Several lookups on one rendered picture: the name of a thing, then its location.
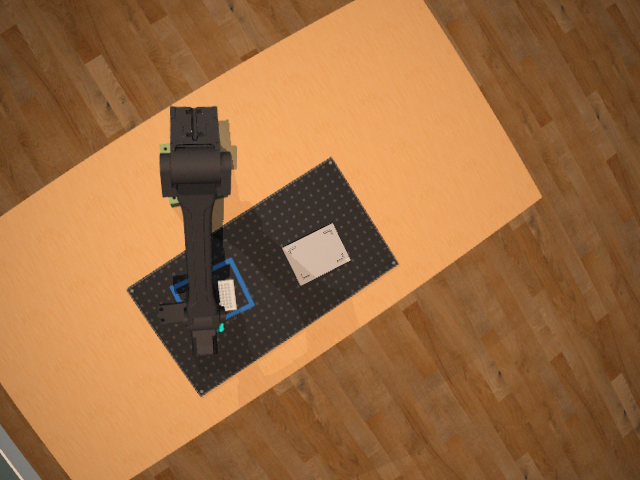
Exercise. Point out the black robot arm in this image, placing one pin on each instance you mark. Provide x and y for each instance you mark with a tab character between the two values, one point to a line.
191	161

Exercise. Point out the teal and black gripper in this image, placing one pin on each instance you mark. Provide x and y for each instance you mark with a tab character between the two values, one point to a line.
215	282

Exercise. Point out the blue tape outline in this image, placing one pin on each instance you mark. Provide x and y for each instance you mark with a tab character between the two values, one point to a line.
241	282

